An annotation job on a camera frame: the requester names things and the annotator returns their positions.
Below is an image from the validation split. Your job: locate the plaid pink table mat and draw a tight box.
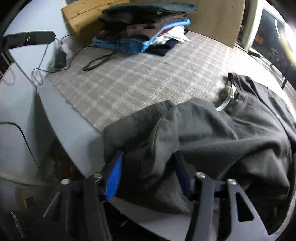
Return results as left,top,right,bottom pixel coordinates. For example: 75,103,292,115
46,31,296,134

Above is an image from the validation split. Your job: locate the black cable on mat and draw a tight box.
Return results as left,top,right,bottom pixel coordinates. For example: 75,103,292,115
82,45,121,72

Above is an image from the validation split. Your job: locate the dark grey sweatshirt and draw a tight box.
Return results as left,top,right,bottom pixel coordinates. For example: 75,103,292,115
103,73,295,233

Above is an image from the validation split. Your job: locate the stack of folded clothes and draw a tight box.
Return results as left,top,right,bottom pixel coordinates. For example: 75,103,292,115
92,3,197,55

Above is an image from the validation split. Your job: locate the wooden board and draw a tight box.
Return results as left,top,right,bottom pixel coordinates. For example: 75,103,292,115
61,0,128,46

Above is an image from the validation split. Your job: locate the black power adapter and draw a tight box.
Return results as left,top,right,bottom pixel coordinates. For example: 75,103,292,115
54,47,67,69

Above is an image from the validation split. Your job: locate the black strap device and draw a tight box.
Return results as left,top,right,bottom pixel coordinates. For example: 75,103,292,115
1,31,56,51

